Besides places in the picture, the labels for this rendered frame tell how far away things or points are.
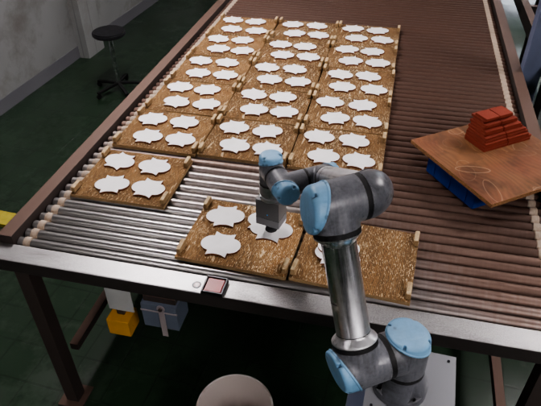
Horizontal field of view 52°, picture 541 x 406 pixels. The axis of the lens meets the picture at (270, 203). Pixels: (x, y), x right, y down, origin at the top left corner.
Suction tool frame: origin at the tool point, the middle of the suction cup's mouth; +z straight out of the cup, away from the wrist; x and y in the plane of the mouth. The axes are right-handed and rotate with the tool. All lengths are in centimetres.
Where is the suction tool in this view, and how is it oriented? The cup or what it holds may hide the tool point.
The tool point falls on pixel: (271, 231)
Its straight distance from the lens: 189.7
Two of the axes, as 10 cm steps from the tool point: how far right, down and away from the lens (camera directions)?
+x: -4.2, 5.6, -7.1
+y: -9.1, -2.5, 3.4
